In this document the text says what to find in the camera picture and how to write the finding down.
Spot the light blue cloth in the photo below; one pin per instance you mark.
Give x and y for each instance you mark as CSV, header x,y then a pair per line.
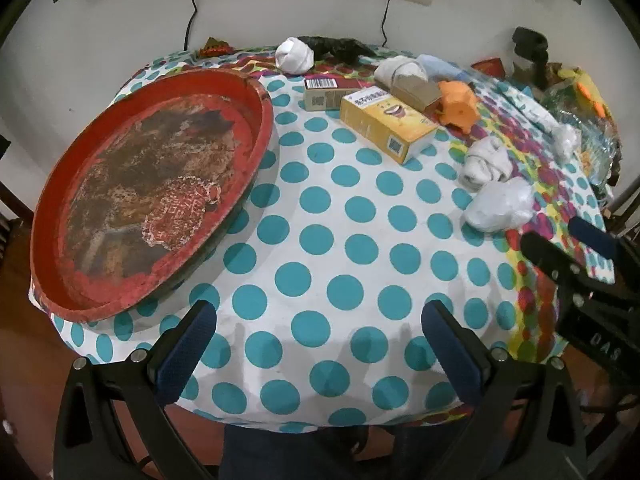
x,y
442,66

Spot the white grey folded sock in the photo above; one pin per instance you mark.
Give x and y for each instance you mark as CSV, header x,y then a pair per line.
x,y
487,162

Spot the red green decoration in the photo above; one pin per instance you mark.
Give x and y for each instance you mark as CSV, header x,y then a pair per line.
x,y
215,49

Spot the yellow orange toy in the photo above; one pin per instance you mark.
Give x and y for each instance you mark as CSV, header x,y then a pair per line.
x,y
587,87

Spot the red paper item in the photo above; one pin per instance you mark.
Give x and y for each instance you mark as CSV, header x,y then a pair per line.
x,y
490,66

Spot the polka dot tablecloth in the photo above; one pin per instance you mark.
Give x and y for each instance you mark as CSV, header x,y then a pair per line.
x,y
350,240

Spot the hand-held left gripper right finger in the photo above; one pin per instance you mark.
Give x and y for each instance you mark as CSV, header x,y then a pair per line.
x,y
450,355

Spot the small white plastic wad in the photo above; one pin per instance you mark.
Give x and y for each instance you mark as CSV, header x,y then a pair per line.
x,y
567,140

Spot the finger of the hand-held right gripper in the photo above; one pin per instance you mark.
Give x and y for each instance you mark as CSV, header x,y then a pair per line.
x,y
545,256
595,240

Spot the beige box with barcode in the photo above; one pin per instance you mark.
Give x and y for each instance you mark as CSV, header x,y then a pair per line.
x,y
325,97

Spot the yellow medicine box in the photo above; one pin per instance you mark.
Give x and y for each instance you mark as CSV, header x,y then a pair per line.
x,y
385,120

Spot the orange pig toy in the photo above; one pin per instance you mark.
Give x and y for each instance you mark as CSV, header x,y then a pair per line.
x,y
457,105

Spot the black stand object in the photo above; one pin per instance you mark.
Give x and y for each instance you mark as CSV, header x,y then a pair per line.
x,y
530,42

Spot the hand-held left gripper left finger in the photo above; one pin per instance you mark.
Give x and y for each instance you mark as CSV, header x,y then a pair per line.
x,y
187,355

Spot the white rolled sock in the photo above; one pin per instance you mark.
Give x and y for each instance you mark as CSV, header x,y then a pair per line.
x,y
400,69

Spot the round red worn tray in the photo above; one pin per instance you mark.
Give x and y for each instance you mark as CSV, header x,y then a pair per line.
x,y
125,185

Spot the white sock ball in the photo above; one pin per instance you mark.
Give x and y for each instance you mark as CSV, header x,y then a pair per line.
x,y
295,55

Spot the clear plastic bag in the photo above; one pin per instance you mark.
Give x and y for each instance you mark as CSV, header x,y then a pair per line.
x,y
600,150

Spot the gold square box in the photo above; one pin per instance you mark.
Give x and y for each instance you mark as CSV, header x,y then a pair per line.
x,y
417,92

